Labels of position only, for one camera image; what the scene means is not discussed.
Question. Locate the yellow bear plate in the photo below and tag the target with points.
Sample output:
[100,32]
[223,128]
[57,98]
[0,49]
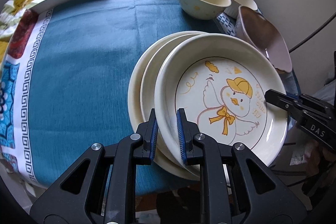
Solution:
[135,92]

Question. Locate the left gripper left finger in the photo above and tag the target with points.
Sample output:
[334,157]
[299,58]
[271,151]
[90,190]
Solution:
[99,187]

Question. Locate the plain white plate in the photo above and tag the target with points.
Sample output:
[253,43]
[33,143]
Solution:
[161,50]

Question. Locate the cream white bowl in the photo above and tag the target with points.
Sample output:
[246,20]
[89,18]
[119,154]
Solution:
[232,10]

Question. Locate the pink square handled bowl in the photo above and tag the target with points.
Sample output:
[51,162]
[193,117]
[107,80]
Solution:
[255,29]

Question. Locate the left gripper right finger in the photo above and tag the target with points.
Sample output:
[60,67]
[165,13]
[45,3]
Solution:
[237,187]

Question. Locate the blue patterned tablecloth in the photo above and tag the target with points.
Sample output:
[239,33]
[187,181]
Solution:
[64,87]

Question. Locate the duck pattern plate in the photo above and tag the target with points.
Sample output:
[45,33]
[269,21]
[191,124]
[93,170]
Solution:
[220,82]

